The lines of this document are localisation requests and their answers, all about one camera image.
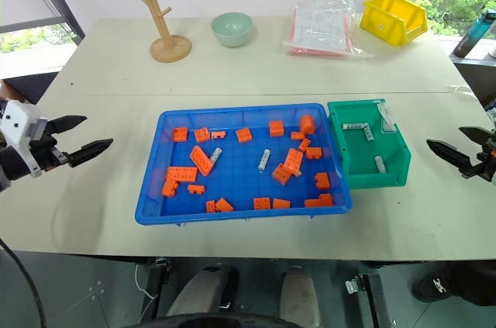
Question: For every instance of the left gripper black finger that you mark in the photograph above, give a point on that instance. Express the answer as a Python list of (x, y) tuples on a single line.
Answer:
[(90, 150), (66, 123)]

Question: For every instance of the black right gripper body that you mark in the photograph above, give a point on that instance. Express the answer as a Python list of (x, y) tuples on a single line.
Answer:
[(486, 163)]

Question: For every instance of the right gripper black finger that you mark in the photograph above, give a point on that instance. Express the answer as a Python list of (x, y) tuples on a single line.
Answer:
[(476, 134), (449, 153)]

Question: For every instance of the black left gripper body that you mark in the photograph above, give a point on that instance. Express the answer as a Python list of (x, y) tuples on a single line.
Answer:
[(45, 149)]

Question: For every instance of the green plastic bin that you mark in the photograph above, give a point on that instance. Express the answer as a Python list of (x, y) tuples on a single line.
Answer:
[(372, 173)]

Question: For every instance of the orange small building block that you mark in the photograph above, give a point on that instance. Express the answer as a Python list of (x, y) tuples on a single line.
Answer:
[(210, 206), (169, 188), (314, 153)]

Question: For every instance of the orange square building block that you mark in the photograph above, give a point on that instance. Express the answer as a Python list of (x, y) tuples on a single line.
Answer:
[(202, 135), (180, 134), (276, 128), (322, 181), (262, 204), (280, 175), (244, 135)]

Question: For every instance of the orange plastic building brick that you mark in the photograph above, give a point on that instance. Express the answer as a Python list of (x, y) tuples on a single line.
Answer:
[(202, 160), (182, 173), (293, 160)]

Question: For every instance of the dark teal water bottle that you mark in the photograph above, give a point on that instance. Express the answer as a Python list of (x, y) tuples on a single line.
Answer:
[(473, 35)]

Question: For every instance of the orange thin building block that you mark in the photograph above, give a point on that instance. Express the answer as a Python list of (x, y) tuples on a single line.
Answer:
[(218, 135), (304, 145), (297, 135), (196, 189)]

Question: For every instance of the wooden mug tree stand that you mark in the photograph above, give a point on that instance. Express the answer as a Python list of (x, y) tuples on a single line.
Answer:
[(170, 48)]

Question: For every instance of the black shoe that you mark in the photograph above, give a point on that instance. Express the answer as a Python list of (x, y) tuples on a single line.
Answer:
[(445, 285)]

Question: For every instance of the orange stepped building block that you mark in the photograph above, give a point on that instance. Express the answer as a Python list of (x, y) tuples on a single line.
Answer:
[(321, 201)]

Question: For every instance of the yellow plastic bin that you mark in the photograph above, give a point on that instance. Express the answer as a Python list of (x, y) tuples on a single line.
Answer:
[(391, 19)]

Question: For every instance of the orange rounded building block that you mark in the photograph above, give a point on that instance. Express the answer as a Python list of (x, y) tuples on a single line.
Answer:
[(307, 124)]

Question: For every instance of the orange sloped building block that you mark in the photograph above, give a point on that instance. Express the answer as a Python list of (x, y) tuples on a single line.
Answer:
[(281, 204), (224, 205)]

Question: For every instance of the blue plastic tray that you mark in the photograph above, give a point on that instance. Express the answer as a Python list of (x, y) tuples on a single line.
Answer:
[(240, 188)]

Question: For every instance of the stack of clear plastic bags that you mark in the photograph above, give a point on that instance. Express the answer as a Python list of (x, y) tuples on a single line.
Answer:
[(321, 31)]

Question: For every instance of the grey rounded foot cover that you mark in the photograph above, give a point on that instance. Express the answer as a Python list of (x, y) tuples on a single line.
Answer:
[(300, 299), (195, 295)]

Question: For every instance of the mint green bowl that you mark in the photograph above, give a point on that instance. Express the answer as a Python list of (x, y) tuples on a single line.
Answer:
[(232, 29)]

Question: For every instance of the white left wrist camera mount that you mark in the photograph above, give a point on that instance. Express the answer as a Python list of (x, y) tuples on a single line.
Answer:
[(17, 121)]

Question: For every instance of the black table leg with bracket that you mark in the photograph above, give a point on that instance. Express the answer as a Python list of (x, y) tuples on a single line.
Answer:
[(159, 285), (370, 295)]

